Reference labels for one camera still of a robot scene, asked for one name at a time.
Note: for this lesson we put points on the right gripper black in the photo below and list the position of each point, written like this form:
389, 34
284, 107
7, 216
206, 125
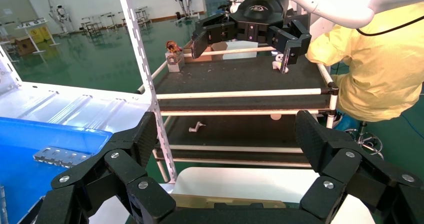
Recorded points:
261, 7

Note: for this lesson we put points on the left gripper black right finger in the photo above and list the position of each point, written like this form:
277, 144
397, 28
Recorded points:
357, 179

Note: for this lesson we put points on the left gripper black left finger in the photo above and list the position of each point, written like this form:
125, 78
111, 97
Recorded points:
99, 182

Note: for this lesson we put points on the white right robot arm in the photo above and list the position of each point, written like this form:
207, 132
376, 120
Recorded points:
331, 1

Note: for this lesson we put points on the white plastic container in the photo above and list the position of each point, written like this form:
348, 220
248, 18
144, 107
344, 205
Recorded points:
242, 47

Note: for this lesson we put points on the light grey slotted metal part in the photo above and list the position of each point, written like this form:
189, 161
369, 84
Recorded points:
59, 156

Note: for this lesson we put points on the small white crank part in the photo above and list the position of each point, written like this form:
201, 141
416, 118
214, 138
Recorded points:
192, 129

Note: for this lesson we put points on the small white figure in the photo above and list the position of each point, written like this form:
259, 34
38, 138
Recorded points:
276, 65

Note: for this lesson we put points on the white pipe cart black mats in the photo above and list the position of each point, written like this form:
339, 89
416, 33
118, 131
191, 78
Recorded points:
238, 77

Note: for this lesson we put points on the chrome stool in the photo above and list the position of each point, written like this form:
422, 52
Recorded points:
363, 131

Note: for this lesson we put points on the open cardboard box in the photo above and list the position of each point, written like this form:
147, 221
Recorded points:
203, 59

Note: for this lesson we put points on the white slotted metal shelf rack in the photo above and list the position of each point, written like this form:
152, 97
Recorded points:
82, 107

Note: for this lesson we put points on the blue plastic bin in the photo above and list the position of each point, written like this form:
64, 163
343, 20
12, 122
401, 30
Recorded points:
20, 176

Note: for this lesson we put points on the small white block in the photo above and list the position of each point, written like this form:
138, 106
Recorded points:
175, 63

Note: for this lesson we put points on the person in yellow coat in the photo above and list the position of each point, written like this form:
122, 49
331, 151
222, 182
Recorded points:
381, 77

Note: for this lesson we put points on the brown cardboard box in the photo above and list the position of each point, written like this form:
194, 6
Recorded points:
24, 47

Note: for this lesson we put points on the yellow sign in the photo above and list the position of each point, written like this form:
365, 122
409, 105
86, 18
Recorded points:
38, 35

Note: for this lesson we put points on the white table with frame legs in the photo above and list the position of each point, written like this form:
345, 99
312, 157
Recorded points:
33, 24

